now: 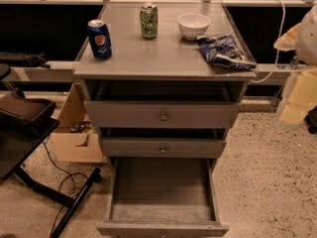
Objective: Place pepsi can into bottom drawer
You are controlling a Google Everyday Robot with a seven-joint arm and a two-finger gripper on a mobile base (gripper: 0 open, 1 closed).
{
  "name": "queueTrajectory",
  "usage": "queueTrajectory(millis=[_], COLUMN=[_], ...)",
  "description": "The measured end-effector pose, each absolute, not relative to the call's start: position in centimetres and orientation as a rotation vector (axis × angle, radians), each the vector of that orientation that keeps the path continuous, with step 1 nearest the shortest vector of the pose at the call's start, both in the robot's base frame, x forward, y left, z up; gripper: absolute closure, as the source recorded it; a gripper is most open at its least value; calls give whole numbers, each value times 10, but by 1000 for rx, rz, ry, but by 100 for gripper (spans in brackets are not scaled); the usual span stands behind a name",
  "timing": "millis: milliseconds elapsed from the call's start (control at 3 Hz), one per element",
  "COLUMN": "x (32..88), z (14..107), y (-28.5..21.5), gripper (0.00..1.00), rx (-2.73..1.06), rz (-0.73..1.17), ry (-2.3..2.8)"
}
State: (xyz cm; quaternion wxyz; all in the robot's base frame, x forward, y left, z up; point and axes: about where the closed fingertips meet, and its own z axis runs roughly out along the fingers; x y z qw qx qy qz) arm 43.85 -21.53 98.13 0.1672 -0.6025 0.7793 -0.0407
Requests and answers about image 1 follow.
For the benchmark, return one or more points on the white bowl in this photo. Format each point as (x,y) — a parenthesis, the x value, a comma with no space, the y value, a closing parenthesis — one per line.
(193,25)

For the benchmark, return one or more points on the grey bottom drawer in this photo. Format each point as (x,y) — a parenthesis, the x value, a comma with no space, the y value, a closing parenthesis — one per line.
(162,198)

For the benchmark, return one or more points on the grey top drawer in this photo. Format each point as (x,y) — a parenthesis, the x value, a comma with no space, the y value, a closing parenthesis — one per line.
(129,114)

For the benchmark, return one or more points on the green soda can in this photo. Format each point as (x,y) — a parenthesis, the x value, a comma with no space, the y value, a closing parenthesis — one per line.
(149,20)

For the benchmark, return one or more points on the black chair stand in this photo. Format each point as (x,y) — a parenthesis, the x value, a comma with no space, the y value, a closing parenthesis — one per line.
(25,124)

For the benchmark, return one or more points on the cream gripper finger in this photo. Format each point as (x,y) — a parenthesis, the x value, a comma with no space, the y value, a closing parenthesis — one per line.
(287,41)

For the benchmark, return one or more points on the grey drawer cabinet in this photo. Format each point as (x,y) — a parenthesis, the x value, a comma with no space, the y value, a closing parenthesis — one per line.
(111,79)

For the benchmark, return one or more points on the grey metal rail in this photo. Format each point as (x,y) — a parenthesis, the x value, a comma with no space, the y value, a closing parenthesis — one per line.
(63,72)

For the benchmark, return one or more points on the cardboard box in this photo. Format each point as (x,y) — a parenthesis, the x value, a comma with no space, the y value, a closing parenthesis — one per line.
(75,139)

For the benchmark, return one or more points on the blue chip bag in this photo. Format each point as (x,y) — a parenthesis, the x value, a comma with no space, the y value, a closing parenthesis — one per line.
(223,50)

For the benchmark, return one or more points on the grey middle drawer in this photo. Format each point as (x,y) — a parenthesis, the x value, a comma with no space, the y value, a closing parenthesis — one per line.
(162,148)

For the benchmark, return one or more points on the blue pepsi can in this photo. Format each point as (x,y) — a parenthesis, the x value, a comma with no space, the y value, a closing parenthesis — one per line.
(99,39)

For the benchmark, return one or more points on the grey drawer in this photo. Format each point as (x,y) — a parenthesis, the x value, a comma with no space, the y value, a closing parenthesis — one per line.
(129,114)
(162,198)
(162,148)

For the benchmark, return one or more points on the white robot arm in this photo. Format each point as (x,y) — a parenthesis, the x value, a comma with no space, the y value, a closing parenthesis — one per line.
(301,38)

